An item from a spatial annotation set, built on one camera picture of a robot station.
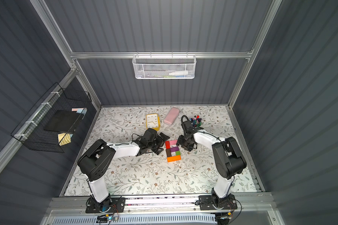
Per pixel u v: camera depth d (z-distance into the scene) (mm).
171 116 1119
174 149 939
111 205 719
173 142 970
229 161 486
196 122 937
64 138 604
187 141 791
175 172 846
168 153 928
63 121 736
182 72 920
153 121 1081
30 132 619
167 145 958
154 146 818
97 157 535
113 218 693
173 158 915
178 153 937
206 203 725
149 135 749
